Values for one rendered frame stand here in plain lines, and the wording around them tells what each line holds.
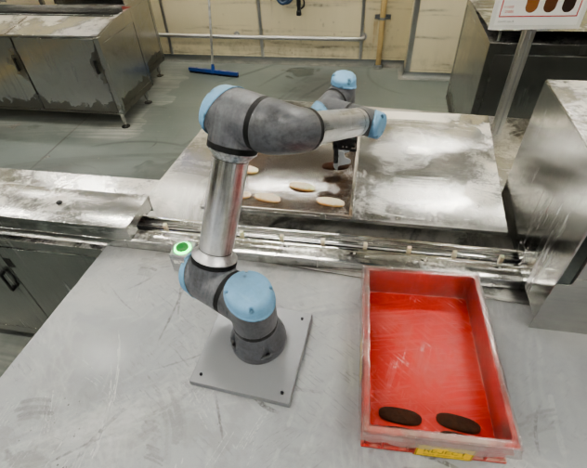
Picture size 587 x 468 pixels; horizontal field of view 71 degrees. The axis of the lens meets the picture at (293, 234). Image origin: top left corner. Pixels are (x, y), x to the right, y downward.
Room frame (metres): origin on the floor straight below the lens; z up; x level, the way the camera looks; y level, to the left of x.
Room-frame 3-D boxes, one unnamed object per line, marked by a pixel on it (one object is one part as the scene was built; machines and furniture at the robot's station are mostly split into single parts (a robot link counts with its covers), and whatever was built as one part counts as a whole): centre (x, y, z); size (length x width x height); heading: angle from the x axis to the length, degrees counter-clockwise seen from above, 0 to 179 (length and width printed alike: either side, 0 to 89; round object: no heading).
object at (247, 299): (0.62, 0.12, 1.01); 0.13 x 0.12 x 0.14; 53
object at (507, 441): (0.55, -0.32, 0.88); 0.49 x 0.34 x 0.10; 170
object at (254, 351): (0.63, 0.11, 0.90); 0.15 x 0.15 x 0.10
